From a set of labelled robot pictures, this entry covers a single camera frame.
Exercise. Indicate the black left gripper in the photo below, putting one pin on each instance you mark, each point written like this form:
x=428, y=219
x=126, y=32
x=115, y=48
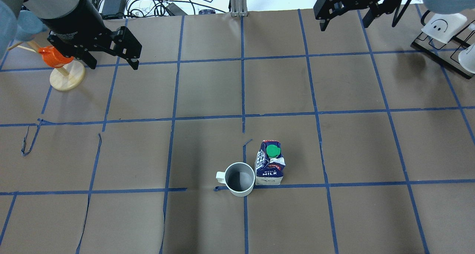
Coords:
x=70, y=23

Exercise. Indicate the blue white milk carton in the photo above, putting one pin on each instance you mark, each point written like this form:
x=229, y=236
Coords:
x=269, y=164

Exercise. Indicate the white HOME mug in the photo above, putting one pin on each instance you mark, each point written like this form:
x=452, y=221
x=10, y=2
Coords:
x=239, y=178

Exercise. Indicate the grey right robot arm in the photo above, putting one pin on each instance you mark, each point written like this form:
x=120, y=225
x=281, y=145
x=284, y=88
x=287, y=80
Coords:
x=444, y=7

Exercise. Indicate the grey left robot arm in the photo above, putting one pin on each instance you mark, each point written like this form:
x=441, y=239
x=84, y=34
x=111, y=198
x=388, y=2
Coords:
x=43, y=9

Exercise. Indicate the orange cup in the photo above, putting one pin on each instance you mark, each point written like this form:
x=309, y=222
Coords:
x=53, y=58

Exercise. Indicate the blue cup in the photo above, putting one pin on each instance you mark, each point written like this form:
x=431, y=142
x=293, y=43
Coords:
x=28, y=26

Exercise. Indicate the white cup at right edge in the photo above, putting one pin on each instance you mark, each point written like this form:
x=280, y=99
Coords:
x=466, y=59

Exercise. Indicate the wooden mug tree stand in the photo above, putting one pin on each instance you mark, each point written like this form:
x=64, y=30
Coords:
x=62, y=79

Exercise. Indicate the black power adapter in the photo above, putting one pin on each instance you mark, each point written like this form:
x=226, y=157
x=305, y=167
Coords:
x=113, y=9

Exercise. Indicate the white smiley face mug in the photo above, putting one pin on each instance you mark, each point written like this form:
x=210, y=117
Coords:
x=443, y=27

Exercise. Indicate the black wire mug rack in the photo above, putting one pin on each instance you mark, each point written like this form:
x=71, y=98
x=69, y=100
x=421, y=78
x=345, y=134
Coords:
x=447, y=54

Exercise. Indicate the aluminium frame post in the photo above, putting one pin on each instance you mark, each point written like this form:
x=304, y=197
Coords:
x=238, y=8

